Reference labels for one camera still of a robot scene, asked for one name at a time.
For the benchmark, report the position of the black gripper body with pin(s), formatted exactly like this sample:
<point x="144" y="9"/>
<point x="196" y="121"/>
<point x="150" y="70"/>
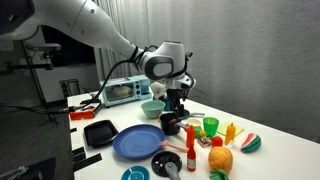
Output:
<point x="176" y="96"/>

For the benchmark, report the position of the pink plastic spoon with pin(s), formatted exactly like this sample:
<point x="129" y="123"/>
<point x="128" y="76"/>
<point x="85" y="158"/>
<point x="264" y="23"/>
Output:
<point x="173" y="121"/>

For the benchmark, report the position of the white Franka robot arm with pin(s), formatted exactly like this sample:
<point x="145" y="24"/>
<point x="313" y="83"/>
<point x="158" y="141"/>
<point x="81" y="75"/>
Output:
<point x="100" y="30"/>

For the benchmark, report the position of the small dark teal pan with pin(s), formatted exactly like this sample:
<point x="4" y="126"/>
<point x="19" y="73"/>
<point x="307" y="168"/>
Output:
<point x="191" y="114"/>

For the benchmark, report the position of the mint green bowl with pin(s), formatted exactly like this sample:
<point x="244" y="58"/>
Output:
<point x="152" y="110"/>

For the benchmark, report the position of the red ketchup squeeze bottle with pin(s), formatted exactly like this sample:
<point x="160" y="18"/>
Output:
<point x="190" y="136"/>

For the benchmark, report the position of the green toy corn cob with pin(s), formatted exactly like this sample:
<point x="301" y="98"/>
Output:
<point x="200" y="133"/>

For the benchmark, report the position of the green plastic cup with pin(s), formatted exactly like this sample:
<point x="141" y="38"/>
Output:
<point x="210" y="126"/>

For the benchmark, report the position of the pink plastic spatula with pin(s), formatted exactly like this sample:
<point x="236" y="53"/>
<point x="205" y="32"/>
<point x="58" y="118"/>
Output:
<point x="173" y="146"/>

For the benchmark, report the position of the small brown printed box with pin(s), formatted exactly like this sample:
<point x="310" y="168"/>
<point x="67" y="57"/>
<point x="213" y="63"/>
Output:
<point x="204" y="142"/>

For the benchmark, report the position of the red toy tomato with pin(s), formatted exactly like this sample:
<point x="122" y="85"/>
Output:
<point x="217" y="141"/>

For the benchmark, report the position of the large blue plate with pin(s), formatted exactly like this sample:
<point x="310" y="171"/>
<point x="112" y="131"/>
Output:
<point x="138" y="141"/>

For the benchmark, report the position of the small red labelled sauce bottle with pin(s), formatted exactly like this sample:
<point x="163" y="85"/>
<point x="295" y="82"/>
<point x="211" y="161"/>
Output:
<point x="191" y="161"/>

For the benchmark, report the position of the light blue toy oven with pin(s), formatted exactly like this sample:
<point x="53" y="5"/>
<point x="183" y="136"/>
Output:
<point x="125" y="91"/>

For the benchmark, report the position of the yellow mustard squeeze bottle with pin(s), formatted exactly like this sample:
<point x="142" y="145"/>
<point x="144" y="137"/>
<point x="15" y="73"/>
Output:
<point x="230" y="134"/>

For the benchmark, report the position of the yellow-green cutting mat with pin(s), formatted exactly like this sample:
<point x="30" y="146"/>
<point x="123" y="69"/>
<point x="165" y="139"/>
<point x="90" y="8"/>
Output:
<point x="238" y="129"/>

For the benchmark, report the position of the orange toy pineapple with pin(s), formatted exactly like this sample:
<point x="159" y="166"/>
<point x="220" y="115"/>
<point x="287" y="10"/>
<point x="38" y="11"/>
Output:
<point x="220" y="159"/>

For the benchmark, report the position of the toy watermelon slice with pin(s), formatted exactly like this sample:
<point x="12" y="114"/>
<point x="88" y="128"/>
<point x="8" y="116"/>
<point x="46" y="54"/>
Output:
<point x="251" y="144"/>

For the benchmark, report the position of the black ridged tray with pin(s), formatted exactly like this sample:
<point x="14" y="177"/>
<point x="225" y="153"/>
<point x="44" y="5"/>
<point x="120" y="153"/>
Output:
<point x="100" y="133"/>

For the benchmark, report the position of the red flat box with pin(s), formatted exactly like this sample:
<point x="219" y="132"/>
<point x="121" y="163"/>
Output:
<point x="83" y="114"/>

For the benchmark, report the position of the long black tape strip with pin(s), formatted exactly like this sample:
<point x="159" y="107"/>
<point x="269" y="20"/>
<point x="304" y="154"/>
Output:
<point x="87" y="162"/>

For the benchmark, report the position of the short black tape strip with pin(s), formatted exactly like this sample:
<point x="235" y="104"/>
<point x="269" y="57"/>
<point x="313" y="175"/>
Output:
<point x="78" y="151"/>
<point x="79" y="158"/>
<point x="73" y="130"/>

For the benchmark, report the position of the black metal cart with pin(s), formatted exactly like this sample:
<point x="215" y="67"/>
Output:
<point x="68" y="88"/>

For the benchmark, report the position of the black monitor screen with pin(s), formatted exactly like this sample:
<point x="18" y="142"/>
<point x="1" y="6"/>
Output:
<point x="66" y="50"/>

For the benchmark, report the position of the black seat with papers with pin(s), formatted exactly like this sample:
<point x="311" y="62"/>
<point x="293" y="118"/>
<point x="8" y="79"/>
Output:
<point x="36" y="170"/>

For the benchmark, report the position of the grey camera on stand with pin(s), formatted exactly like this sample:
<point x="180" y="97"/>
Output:
<point x="43" y="47"/>

